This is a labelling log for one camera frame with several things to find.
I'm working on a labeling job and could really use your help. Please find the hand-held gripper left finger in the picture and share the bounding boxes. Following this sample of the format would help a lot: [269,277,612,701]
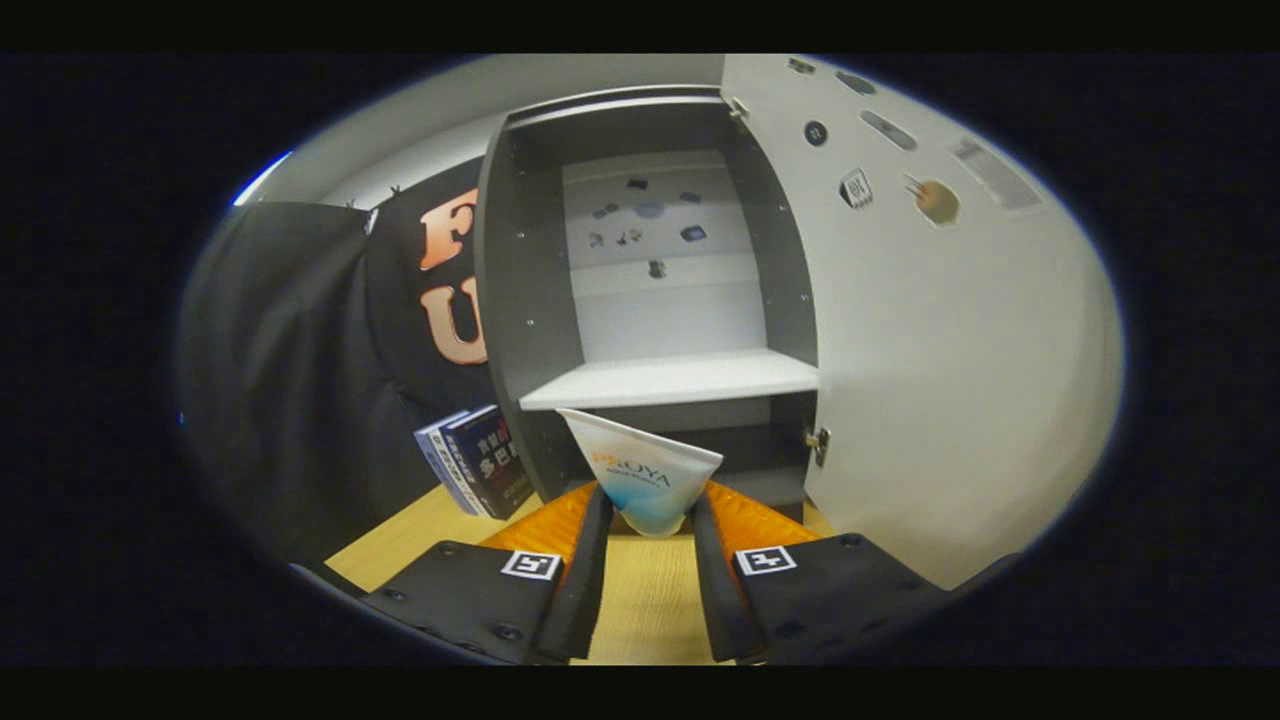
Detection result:
[360,480,615,666]

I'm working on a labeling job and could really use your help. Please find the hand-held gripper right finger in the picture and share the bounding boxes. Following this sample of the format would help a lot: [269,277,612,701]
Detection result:
[690,480,951,666]

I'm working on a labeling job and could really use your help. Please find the white and blue cup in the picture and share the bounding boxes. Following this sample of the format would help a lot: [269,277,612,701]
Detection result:
[557,408,724,539]

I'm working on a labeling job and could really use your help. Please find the white cabinet door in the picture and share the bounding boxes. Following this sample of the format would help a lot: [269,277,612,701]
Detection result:
[720,54,1126,591]

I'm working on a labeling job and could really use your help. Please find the dark blue book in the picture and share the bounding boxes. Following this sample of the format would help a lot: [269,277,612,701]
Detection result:
[440,404,536,521]

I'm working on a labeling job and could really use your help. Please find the white book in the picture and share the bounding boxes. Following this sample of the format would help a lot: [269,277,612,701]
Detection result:
[414,410,491,517]

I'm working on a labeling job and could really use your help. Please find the white cabinet shelf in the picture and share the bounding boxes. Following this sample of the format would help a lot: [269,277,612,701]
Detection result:
[518,348,820,412]

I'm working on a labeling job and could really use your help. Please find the dark grey cabinet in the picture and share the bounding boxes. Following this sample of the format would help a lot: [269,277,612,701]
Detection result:
[472,85,831,526]

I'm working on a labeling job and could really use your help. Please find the black backdrop cloth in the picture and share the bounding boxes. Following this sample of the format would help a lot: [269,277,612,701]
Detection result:
[178,155,526,591]

